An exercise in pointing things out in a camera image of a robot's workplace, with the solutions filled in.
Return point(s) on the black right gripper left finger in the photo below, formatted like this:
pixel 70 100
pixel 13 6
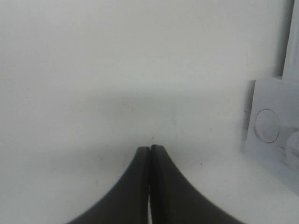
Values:
pixel 127 201

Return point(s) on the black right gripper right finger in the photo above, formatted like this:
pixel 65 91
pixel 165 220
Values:
pixel 173 200

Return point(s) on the white timer knob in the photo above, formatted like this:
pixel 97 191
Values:
pixel 292 150

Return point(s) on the white microwave oven body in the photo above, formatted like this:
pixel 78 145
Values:
pixel 281 96

